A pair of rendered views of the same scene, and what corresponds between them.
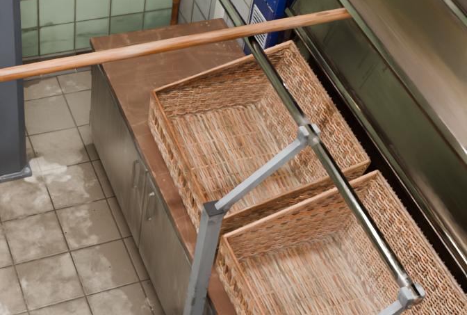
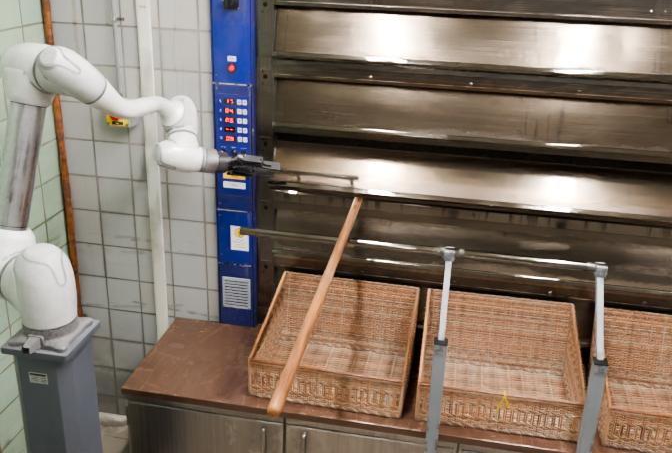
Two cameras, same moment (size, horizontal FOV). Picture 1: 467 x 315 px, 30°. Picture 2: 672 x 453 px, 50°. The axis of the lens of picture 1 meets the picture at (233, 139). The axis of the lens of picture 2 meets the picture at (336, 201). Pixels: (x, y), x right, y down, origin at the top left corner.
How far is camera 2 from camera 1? 1.81 m
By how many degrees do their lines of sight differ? 47
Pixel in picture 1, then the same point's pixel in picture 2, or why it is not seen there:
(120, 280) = not seen: outside the picture
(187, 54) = (196, 348)
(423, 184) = (473, 265)
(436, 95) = (471, 194)
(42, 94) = not seen: outside the picture
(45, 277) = not seen: outside the picture
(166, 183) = (317, 411)
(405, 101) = (420, 232)
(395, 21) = (404, 179)
